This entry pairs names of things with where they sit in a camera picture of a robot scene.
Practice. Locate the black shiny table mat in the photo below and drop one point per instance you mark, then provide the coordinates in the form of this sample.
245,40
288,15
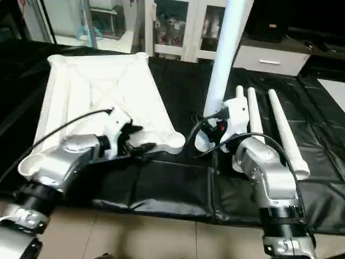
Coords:
175,183

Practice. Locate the black box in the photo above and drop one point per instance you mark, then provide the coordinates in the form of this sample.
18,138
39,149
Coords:
266,27

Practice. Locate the glass tank metal frame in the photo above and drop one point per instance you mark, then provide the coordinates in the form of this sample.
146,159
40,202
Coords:
110,24

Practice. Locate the white glass door cabinet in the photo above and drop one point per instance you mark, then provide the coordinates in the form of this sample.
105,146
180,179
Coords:
192,27

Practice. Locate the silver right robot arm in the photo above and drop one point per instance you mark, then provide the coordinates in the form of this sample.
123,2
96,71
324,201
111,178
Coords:
269,167

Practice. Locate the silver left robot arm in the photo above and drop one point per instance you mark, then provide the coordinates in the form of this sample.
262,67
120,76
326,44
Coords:
70,153

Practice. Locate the white side table board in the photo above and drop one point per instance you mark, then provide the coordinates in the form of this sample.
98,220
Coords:
334,91

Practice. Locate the white plastic table top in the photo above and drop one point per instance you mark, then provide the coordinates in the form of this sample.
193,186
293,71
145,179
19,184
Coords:
94,81

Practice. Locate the white drawer unit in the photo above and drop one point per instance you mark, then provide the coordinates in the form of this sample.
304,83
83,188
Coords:
269,60

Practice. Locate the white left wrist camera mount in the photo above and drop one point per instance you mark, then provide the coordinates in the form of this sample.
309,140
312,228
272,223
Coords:
118,118

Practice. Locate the light blue plastic stool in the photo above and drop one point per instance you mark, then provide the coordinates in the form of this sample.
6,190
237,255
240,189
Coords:
86,32

